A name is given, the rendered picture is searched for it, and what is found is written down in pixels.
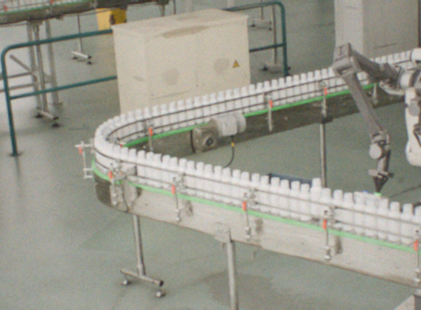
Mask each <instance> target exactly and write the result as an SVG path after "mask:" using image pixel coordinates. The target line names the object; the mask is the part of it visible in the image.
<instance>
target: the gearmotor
mask: <svg viewBox="0 0 421 310"><path fill-rule="evenodd" d="M245 128H246V122H245V119H244V116H243V115H242V114H241V113H239V112H238V113H234V114H226V115H222V116H217V118H214V119H210V120H209V122H208V124H205V125H201V126H198V127H195V128H192V135H193V146H194V150H195V153H196V154H197V153H198V152H200V151H201V152H202V153H204V152H208V151H213V150H216V149H217V138H222V137H225V136H229V135H230V137H231V140H232V143H231V145H232V159H231V161H230V163H231V162H232V161H233V159H234V142H233V138H234V135H235V134H238V133H241V132H243V131H244V130H245ZM230 163H229V164H228V165H227V166H226V167H228V166H229V165H230ZM226 167H224V168H226ZM224 168H223V169H224Z"/></svg>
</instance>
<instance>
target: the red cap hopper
mask: <svg viewBox="0 0 421 310"><path fill-rule="evenodd" d="M43 24H44V36H45V39H49V38H52V36H51V29H50V22H49V20H48V21H44V22H43ZM24 28H25V34H26V40H27V41H33V37H32V30H31V26H30V25H24ZM46 50H47V62H48V69H49V75H48V74H47V73H46V72H45V71H44V79H45V80H44V81H45V84H49V83H50V87H57V75H56V68H55V62H54V55H53V48H52V43H48V44H46ZM9 57H10V58H11V59H12V60H13V61H15V62H16V63H17V64H18V65H20V66H21V67H23V68H24V69H25V70H27V71H25V72H20V73H17V74H13V75H8V76H7V77H8V79H14V78H18V77H22V76H31V83H26V84H19V85H15V86H10V87H9V91H14V90H21V89H25V87H32V89H33V92H35V91H39V85H40V81H38V79H37V77H39V70H38V66H36V61H35V55H34V48H33V47H28V58H29V65H30V67H28V66H26V65H25V64H23V63H22V62H20V61H19V60H18V59H17V58H16V57H15V56H14V55H12V54H10V56H9ZM1 80H3V76H2V70H1V72H0V81H1ZM2 92H4V88H3V89H0V93H2ZM51 94H52V101H49V103H51V104H52V105H54V104H59V103H63V102H62V101H61V100H59V94H58V91H57V92H51Z"/></svg>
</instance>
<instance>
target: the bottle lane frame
mask: <svg viewBox="0 0 421 310"><path fill-rule="evenodd" d="M129 190H130V191H131V192H132V196H133V197H136V199H135V200H133V201H132V207H133V209H129V208H128V210H129V211H128V210H127V208H125V207H122V210H123V212H124V211H128V212H127V213H128V214H131V215H136V216H140V217H143V218H148V219H151V220H157V221H160V222H163V223H169V224H172V225H175V226H177V227H181V228H186V229H190V230H192V231H198V232H201V233H205V234H210V235H213V236H214V224H216V223H221V224H224V225H227V227H228V228H229V229H230V240H231V241H234V242H239V243H242V244H246V245H251V246H255V247H259V248H263V249H266V250H272V251H274V252H278V253H283V254H284V255H289V256H292V257H296V258H301V259H305V260H307V261H313V262H316V263H322V264H324V265H328V266H333V267H337V268H339V269H342V270H345V271H351V272H354V273H357V274H363V275H366V276H369V277H374V278H378V279H383V280H386V281H389V282H395V283H398V284H401V285H406V286H409V287H412V288H415V289H418V290H421V283H420V284H419V285H415V282H414V279H415V272H414V269H415V251H414V248H410V247H404V246H401V245H395V244H393V243H387V242H386V241H381V240H378V239H371V238H370V237H368V238H367V237H363V235H362V236H358V235H355V234H349V233H348V232H347V233H344V232H341V231H335V230H334V229H328V243H329V246H332V245H333V244H334V237H337V244H336V245H335V246H336V247H337V248H338V253H336V254H335V255H334V256H333V257H332V259H331V260H330V261H329V262H328V263H327V262H326V260H325V259H324V257H325V250H324V247H325V236H324V230H323V228H322V227H321V226H315V225H312V224H308V223H305V222H304V223H302V222H298V221H295V220H292V219H291V220H289V219H285V218H279V217H276V216H272V215H266V214H262V213H259V211H258V212H255V211H253V210H249V226H250V227H252V226H253V225H254V219H255V218H257V224H256V225H255V226H254V227H257V228H258V233H256V234H255V235H254V236H252V240H251V241H250V242H246V239H245V236H246V231H245V230H244V228H245V214H244V210H243V209H242V208H240V207H234V206H229V205H226V204H219V203H216V202H211V201H206V200H204V199H199V198H196V197H193V196H187V195H183V194H177V203H178V209H182V208H184V202H187V207H186V208H185V209H186V210H188V215H186V216H185V209H183V210H181V217H183V216H185V217H184V218H182V221H181V222H180V223H176V220H175V218H176V214H175V196H174V194H172V192H171V191H165V190H160V189H157V188H150V187H147V186H141V185H140V184H136V183H130V182H129ZM124 213H125V212H124ZM254 227H253V228H252V230H251V232H252V235H253V234H254V233H255V232H254ZM330 253H331V254H333V253H335V251H334V247H332V250H330ZM419 268H421V250H419Z"/></svg>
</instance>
